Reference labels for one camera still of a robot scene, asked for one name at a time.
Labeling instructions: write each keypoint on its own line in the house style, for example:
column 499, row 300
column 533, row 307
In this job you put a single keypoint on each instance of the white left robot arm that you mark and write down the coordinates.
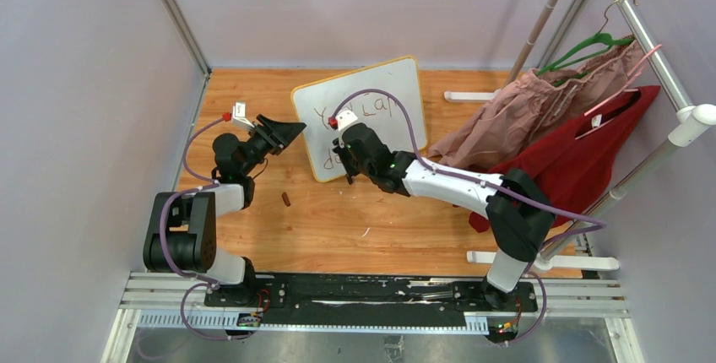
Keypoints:
column 182, row 231

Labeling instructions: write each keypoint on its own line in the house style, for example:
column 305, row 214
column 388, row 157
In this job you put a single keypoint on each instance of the pink garment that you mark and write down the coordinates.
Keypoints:
column 533, row 105

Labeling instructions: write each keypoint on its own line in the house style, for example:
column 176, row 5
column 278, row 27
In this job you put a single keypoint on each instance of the yellow framed whiteboard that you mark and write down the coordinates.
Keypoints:
column 385, row 88

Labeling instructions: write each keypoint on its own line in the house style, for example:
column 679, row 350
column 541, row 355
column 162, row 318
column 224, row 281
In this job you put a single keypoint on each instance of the pink clothes hanger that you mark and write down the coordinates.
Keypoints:
column 595, row 117

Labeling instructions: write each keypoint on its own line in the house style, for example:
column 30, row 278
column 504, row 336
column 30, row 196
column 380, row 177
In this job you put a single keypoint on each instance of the red garment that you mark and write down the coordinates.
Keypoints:
column 572, row 165

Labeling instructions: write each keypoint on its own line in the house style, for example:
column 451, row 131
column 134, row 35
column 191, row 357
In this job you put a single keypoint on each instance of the green clothes hanger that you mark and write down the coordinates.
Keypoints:
column 599, row 38

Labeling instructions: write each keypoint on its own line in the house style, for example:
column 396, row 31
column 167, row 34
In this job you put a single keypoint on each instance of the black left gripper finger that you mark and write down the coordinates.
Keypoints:
column 267, row 126
column 279, row 141

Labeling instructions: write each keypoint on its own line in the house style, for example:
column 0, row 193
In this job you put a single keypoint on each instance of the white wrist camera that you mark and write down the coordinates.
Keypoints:
column 239, row 117
column 345, row 119

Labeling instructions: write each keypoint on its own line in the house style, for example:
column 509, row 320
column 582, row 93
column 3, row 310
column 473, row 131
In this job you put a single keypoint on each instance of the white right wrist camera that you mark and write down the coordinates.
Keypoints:
column 345, row 119

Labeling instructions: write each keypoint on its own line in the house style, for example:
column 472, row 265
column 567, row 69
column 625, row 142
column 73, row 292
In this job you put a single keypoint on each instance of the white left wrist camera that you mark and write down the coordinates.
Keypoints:
column 239, row 117

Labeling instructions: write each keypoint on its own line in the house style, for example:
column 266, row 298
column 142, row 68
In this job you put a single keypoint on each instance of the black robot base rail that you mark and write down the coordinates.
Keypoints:
column 359, row 303

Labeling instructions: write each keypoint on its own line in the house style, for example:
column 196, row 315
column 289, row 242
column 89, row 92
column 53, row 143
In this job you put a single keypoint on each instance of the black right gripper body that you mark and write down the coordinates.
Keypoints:
column 351, row 165

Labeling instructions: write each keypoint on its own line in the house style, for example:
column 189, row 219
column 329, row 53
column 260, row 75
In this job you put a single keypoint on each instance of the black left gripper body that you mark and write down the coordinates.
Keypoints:
column 257, row 147

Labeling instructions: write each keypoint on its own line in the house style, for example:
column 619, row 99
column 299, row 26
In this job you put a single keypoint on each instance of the brown marker cap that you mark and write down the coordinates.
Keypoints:
column 286, row 199

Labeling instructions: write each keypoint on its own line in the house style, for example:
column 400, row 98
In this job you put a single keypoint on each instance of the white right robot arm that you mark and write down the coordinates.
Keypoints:
column 517, row 210

